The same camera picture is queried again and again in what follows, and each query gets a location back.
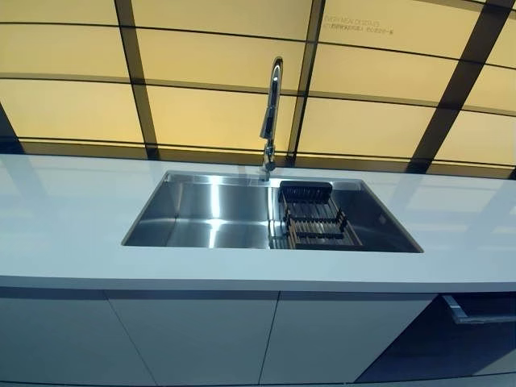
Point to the open dishwasher with racks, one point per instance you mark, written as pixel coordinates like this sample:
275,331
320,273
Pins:
451,342

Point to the stainless steel sink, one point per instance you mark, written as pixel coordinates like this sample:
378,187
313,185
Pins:
209,213

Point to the black steel sink drying rack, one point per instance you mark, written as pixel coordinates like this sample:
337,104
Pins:
318,225

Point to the chrome gooseneck faucet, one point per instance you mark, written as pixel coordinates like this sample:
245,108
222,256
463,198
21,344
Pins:
271,117

